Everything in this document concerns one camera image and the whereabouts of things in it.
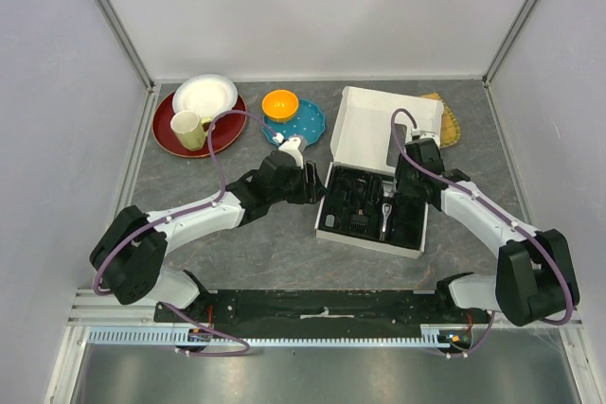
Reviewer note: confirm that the white paper plate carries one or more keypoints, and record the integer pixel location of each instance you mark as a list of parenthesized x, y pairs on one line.
[(207, 95)]

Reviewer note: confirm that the black plastic tray insert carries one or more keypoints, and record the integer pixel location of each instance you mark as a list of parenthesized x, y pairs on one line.
[(355, 191)]

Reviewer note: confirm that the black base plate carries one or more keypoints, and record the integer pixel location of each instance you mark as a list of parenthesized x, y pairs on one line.
[(327, 313)]

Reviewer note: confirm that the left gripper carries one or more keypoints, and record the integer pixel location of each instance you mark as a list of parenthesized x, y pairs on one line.
[(311, 191)]

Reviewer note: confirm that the black comb attachment front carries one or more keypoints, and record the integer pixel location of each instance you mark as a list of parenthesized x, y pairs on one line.
[(359, 224)]

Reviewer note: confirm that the cream mug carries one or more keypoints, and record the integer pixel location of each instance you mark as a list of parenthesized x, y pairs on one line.
[(191, 130)]

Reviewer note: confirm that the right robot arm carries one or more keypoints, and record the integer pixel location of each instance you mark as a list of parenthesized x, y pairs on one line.
[(534, 278)]

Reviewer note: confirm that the blue dotted plate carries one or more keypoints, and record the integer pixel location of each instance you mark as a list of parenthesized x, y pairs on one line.
[(308, 122)]

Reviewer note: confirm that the left aluminium frame post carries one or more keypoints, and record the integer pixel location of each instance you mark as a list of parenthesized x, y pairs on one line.
[(125, 42)]

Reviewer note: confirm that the aluminium frame post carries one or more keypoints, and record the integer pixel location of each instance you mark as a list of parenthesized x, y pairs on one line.
[(125, 42), (512, 35)]

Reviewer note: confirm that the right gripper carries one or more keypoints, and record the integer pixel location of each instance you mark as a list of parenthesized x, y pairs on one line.
[(402, 166)]

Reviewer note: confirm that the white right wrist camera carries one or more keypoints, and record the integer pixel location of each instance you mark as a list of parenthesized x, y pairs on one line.
[(418, 134)]

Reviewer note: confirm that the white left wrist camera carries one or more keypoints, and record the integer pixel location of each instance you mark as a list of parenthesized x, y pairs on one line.
[(294, 146)]

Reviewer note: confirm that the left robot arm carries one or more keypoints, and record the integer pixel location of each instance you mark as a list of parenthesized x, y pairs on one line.
[(130, 258)]

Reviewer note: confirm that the grey hair clipper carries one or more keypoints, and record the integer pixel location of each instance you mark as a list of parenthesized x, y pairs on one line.
[(386, 212)]

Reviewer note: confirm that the orange bowl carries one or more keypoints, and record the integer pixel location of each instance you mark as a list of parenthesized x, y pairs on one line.
[(280, 105)]

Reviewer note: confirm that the white cardboard box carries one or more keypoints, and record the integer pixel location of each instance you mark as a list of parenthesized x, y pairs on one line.
[(361, 136)]

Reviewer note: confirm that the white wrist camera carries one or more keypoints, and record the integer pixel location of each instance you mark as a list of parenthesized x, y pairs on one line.
[(418, 134), (294, 146)]

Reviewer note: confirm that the right aluminium frame post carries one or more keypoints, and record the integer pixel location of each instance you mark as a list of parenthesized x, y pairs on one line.
[(512, 35)]

